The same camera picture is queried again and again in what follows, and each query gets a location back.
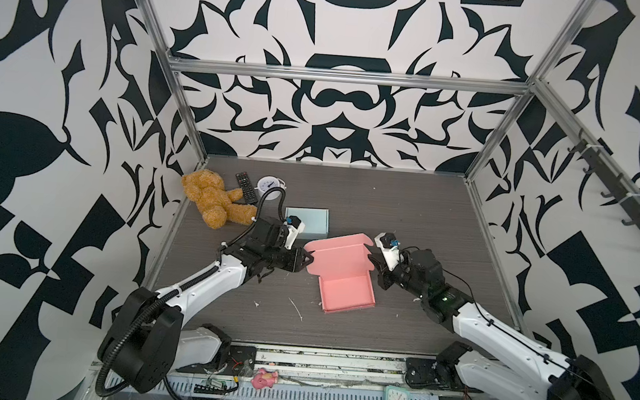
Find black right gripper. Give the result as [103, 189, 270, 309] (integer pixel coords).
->
[363, 250, 432, 304]

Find light blue paper box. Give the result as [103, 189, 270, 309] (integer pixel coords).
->
[285, 207, 330, 241]

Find pink paper boxes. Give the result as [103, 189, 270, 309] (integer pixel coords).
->
[305, 233, 376, 314]

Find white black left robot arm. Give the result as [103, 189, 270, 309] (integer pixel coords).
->
[94, 213, 313, 400]

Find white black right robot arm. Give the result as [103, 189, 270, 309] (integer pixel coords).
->
[368, 235, 616, 400]

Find black remote control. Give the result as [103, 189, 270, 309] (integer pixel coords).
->
[235, 171, 259, 205]

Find white round alarm clock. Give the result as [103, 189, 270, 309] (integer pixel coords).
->
[256, 175, 287, 196]

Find brown teddy bear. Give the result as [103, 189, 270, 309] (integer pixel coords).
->
[181, 169, 257, 229]

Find pink small toy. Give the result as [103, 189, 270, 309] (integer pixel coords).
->
[251, 368, 279, 390]

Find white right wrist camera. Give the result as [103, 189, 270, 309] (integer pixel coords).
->
[374, 232, 401, 271]

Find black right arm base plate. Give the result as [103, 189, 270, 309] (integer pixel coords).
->
[404, 357, 471, 393]

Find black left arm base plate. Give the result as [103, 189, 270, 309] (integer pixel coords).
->
[176, 343, 257, 378]

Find white slotted cable duct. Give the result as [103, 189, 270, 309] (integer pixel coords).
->
[106, 368, 444, 400]

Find black wall hook rail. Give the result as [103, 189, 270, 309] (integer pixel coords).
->
[568, 128, 640, 231]

